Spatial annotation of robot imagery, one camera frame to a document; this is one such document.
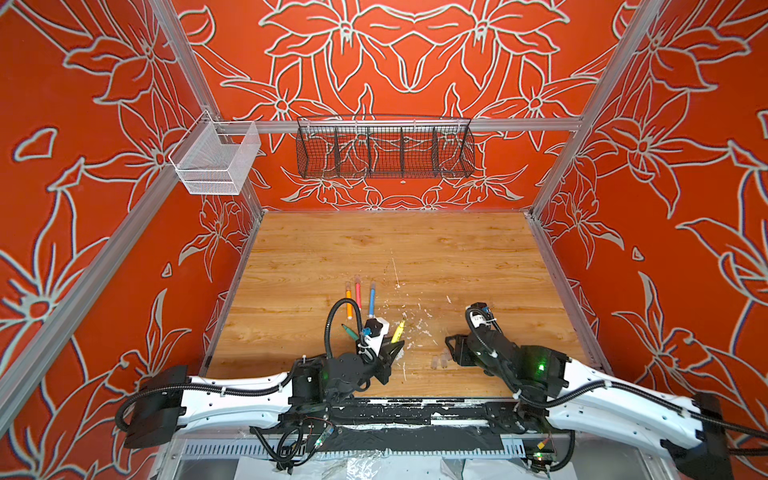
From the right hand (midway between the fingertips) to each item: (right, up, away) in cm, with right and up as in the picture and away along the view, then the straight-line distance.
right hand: (445, 343), depth 75 cm
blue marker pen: (-19, +7, +17) cm, 27 cm away
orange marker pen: (-27, +9, +20) cm, 35 cm away
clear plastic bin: (-70, +53, +18) cm, 90 cm away
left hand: (-11, +2, -5) cm, 13 cm away
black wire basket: (-16, +58, +22) cm, 64 cm away
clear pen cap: (-2, -8, +6) cm, 10 cm away
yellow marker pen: (-13, +5, -7) cm, 15 cm away
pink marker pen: (-24, +10, +19) cm, 32 cm away
